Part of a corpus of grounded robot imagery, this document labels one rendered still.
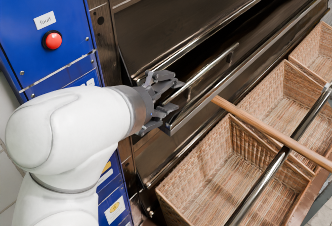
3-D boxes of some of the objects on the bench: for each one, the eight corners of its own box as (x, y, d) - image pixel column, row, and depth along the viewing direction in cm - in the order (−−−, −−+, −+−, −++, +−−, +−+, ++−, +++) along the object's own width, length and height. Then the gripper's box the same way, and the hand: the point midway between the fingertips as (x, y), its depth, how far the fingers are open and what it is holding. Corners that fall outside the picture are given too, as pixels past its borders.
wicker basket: (153, 216, 133) (151, 189, 113) (220, 142, 163) (228, 110, 143) (244, 298, 111) (261, 282, 91) (303, 195, 141) (325, 166, 121)
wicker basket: (224, 139, 164) (231, 107, 144) (271, 89, 193) (284, 57, 173) (305, 193, 141) (327, 163, 122) (345, 127, 170) (369, 95, 150)
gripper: (119, 53, 49) (172, 54, 70) (99, 147, 54) (155, 122, 75) (156, 65, 47) (200, 63, 68) (132, 163, 51) (180, 132, 73)
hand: (171, 95), depth 69 cm, fingers closed on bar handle, 5 cm apart
